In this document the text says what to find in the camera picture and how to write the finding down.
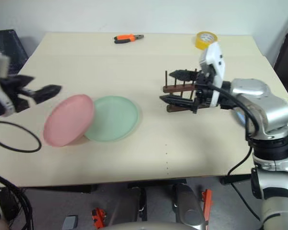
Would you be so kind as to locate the black mesh crate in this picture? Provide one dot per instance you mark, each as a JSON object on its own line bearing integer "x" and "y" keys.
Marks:
{"x": 7, "y": 45}

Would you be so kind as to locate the dark wooden dish rack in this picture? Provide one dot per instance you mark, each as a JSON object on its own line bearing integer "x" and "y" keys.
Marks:
{"x": 176, "y": 88}

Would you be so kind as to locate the pink plate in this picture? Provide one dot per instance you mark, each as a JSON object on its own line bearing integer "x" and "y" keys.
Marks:
{"x": 68, "y": 119}

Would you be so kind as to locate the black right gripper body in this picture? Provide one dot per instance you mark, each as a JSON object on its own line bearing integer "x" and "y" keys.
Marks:
{"x": 202, "y": 93}

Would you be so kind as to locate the orange black pliers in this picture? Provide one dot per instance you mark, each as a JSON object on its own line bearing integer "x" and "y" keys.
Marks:
{"x": 126, "y": 37}

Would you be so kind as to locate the silver rounded robot leg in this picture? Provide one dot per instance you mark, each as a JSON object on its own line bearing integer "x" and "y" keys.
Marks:
{"x": 188, "y": 206}

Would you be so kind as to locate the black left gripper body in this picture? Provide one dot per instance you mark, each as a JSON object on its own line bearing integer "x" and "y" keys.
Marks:
{"x": 14, "y": 95}

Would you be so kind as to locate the red black small tool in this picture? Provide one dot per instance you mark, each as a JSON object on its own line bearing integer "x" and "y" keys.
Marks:
{"x": 99, "y": 218}

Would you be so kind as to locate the green plate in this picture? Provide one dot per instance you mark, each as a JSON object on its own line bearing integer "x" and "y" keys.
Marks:
{"x": 115, "y": 117}

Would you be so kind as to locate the dark chair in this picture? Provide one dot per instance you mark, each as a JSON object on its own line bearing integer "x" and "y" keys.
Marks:
{"x": 286, "y": 50}

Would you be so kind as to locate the grey flat block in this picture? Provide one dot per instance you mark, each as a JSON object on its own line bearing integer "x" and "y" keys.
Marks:
{"x": 69, "y": 222}

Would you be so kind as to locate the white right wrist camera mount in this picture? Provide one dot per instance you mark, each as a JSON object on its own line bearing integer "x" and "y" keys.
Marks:
{"x": 217, "y": 60}

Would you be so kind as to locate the silver robot torso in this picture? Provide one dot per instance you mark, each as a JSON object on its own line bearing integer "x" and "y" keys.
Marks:
{"x": 144, "y": 226}

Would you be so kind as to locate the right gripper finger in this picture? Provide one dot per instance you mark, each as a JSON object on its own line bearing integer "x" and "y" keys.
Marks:
{"x": 183, "y": 75}
{"x": 180, "y": 101}

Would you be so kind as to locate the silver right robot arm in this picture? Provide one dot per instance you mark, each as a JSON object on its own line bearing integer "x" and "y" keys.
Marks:
{"x": 271, "y": 107}

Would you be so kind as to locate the yellow tape roll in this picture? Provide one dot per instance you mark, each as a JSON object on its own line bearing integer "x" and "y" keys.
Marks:
{"x": 205, "y": 39}

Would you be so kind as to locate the orange red clamp tool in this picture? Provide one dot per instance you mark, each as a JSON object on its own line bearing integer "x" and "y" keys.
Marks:
{"x": 207, "y": 203}

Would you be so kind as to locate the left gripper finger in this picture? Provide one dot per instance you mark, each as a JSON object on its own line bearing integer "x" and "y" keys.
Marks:
{"x": 46, "y": 92}
{"x": 22, "y": 80}

